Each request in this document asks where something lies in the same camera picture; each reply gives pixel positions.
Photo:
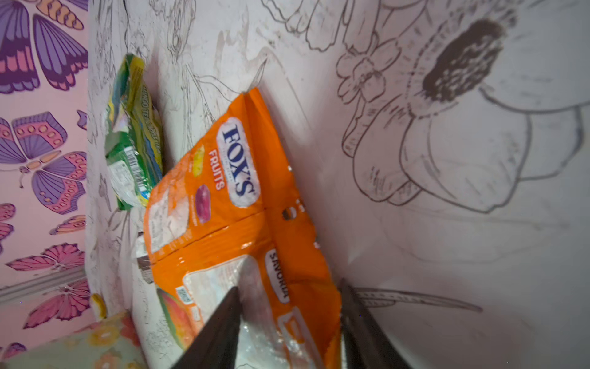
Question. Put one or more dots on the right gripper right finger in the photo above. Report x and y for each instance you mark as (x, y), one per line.
(365, 343)

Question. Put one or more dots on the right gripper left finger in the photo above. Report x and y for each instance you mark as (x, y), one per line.
(216, 346)

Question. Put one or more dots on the white paper bag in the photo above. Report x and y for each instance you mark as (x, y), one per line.
(110, 343)

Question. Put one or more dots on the orange Fox's candy bag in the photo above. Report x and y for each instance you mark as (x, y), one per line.
(229, 215)

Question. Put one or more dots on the green spring tea bag back-side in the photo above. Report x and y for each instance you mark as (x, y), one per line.
(134, 141)

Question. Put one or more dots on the small brown snack pack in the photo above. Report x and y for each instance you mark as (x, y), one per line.
(145, 270)

